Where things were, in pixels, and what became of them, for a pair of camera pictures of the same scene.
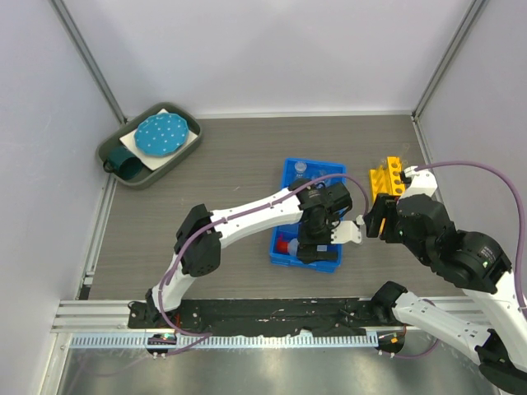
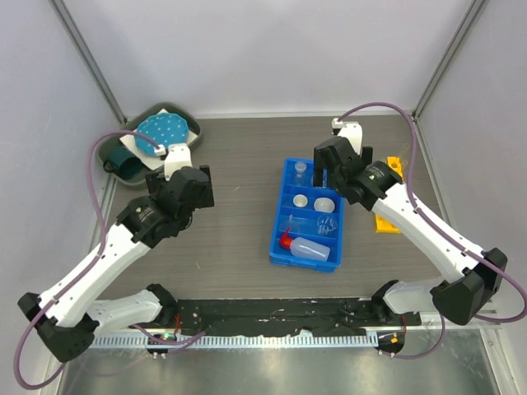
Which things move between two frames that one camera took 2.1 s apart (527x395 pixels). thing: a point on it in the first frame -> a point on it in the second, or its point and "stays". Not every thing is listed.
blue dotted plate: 161,134 stays
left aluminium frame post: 81,44 stays
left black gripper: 309,249 -> 157,183
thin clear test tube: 405,147 stays
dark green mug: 122,161 stays
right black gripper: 383,208 -> 319,171
